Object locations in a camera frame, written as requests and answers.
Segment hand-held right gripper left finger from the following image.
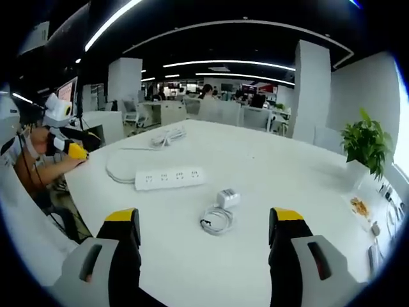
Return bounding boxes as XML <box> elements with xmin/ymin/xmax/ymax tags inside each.
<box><xmin>50</xmin><ymin>207</ymin><xmax>142</xmax><ymax>307</ymax></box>

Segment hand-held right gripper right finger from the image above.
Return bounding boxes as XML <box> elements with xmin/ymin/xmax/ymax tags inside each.
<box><xmin>268</xmin><ymin>207</ymin><xmax>369</xmax><ymax>307</ymax></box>

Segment white power strip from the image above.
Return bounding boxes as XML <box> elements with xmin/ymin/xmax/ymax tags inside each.
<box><xmin>134</xmin><ymin>166</ymin><xmax>206</xmax><ymax>192</ymax></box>

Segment white charger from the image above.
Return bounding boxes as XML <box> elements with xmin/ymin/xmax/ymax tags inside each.
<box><xmin>216</xmin><ymin>188</ymin><xmax>242</xmax><ymax>209</ymax></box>

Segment long ceiling light strip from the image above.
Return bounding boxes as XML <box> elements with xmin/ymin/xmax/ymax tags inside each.
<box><xmin>162</xmin><ymin>59</ymin><xmax>297</xmax><ymax>72</ymax></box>
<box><xmin>84</xmin><ymin>0</ymin><xmax>143</xmax><ymax>52</ymax></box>
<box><xmin>195</xmin><ymin>72</ymin><xmax>297</xmax><ymax>87</ymax></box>

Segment white office partition desk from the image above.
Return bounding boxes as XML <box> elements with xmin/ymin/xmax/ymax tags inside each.
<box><xmin>159</xmin><ymin>100</ymin><xmax>187</xmax><ymax>127</ymax></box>

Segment person's left hand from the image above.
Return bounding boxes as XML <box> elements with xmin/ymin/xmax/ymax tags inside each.
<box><xmin>27</xmin><ymin>127</ymin><xmax>49</xmax><ymax>155</ymax></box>

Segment bright display screen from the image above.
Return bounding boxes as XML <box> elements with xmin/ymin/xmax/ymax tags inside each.
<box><xmin>55</xmin><ymin>76</ymin><xmax>79</xmax><ymax>110</ymax></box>

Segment orange snack pile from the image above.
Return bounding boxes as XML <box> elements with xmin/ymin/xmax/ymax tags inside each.
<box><xmin>349</xmin><ymin>196</ymin><xmax>372</xmax><ymax>217</ymax></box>

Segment person with headset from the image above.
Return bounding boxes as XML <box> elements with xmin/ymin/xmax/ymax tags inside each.
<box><xmin>0</xmin><ymin>136</ymin><xmax>79</xmax><ymax>285</ymax></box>

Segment small items by window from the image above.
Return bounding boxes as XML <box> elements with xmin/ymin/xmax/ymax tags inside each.
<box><xmin>378</xmin><ymin>180</ymin><xmax>405</xmax><ymax>226</ymax></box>

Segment white plant pot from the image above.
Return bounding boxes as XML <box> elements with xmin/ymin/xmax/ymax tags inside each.
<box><xmin>346</xmin><ymin>159</ymin><xmax>374</xmax><ymax>190</ymax></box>

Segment green potted plant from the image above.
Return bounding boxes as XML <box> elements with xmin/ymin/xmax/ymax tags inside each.
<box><xmin>339</xmin><ymin>107</ymin><xmax>396</xmax><ymax>182</ymax></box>

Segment white square pillar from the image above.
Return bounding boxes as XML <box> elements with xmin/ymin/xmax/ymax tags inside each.
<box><xmin>292</xmin><ymin>39</ymin><xmax>332</xmax><ymax>144</ymax></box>

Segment white power strip cord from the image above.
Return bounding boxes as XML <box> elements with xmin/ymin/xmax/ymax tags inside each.
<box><xmin>105</xmin><ymin>125</ymin><xmax>187</xmax><ymax>185</ymax></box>

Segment coiled white charger cable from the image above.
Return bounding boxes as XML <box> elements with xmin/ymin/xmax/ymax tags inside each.
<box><xmin>199</xmin><ymin>204</ymin><xmax>235</xmax><ymax>237</ymax></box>

